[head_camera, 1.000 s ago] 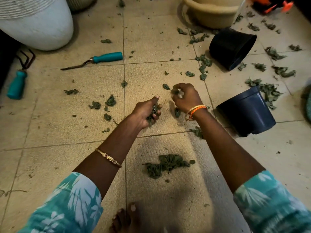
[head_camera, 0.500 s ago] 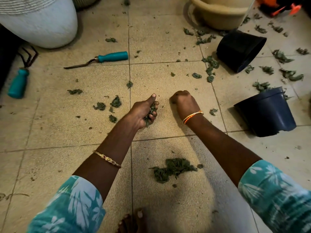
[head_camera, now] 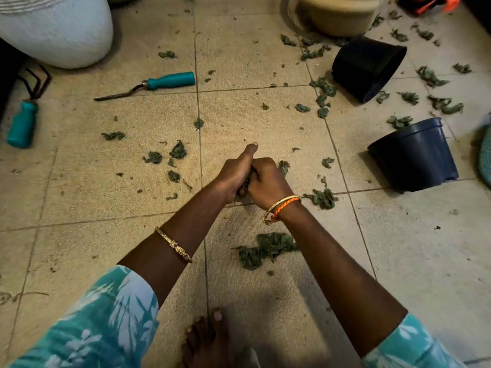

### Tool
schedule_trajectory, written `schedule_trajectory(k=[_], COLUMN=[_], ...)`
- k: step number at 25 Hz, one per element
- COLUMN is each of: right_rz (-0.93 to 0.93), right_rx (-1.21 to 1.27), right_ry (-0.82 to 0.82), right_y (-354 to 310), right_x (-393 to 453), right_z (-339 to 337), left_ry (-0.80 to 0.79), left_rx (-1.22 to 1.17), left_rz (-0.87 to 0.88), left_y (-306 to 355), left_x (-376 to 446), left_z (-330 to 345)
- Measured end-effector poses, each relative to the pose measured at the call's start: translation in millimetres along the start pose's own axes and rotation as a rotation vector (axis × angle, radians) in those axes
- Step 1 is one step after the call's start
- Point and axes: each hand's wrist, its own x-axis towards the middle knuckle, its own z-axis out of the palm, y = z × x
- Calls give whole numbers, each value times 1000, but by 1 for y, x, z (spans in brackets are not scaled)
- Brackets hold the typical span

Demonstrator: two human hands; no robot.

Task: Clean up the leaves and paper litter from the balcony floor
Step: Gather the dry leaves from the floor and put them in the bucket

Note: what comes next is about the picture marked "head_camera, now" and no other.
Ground person's right forearm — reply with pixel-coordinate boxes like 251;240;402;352
274;201;408;359

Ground person's bare foot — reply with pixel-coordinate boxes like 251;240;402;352
181;308;261;368

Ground teal floral left sleeve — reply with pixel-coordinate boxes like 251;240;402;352
8;265;160;368

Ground black plastic plant pot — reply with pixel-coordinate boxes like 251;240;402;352
331;36;407;104

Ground beige plastic pot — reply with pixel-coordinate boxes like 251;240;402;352
293;0;384;37

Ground teal floral right sleeve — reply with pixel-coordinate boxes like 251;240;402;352
362;313;466;368

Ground orange and black tool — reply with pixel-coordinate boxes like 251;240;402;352
397;0;461;16

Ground scattered dried green leaves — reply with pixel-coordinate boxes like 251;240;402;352
101;0;473;211

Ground plain gold bangle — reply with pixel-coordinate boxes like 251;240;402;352
263;195;302;225

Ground teal woven rug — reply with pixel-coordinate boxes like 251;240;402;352
477;124;491;188

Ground large white round pot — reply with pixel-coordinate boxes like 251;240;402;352
0;0;114;70

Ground dark blue plastic plant pot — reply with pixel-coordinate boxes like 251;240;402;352
367;117;460;193

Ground teal handled hand rake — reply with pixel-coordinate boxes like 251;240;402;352
6;64;52;149

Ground person's left forearm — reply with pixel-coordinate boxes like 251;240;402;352
117;179;232;307

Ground pile of crushed green leaves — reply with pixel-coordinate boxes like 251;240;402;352
231;232;300;271

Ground teal floral sleeve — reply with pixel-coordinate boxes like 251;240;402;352
362;313;466;368
8;265;160;368

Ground person's left hand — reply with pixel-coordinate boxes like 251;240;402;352
213;142;259;205

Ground teal handled garden trowel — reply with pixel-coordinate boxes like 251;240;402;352
94;71;196;102

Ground gold bangle with red stones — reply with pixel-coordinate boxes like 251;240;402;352
154;227;193;263

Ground person's right hand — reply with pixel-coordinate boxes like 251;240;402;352
239;157;296;211

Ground orange thread bracelet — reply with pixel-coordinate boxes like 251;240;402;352
272;197;302;220

